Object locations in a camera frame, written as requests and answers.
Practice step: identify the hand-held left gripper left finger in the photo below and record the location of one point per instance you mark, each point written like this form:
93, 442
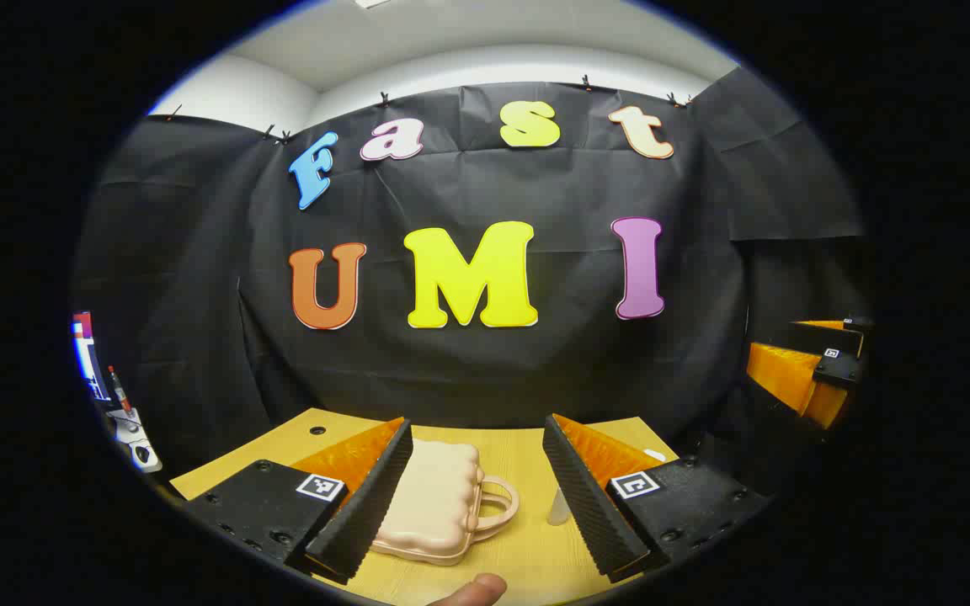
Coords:
367, 513

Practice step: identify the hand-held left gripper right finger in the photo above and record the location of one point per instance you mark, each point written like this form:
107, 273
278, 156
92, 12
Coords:
590, 505

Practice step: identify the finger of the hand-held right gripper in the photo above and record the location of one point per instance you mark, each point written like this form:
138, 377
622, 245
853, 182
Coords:
839, 370
822, 337

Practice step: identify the pink suitcase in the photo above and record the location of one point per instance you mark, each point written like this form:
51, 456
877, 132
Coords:
434, 505

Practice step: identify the small white item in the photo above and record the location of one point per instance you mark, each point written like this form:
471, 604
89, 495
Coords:
655, 454

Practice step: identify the white device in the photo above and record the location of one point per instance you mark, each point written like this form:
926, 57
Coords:
135, 438

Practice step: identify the red marker pen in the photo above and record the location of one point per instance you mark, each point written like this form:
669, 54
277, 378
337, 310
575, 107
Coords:
119, 389

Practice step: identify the lit display screen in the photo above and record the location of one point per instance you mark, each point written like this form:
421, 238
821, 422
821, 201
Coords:
85, 353

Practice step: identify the row of black backdrop clips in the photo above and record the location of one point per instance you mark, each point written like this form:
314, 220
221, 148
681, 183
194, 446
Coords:
383, 99

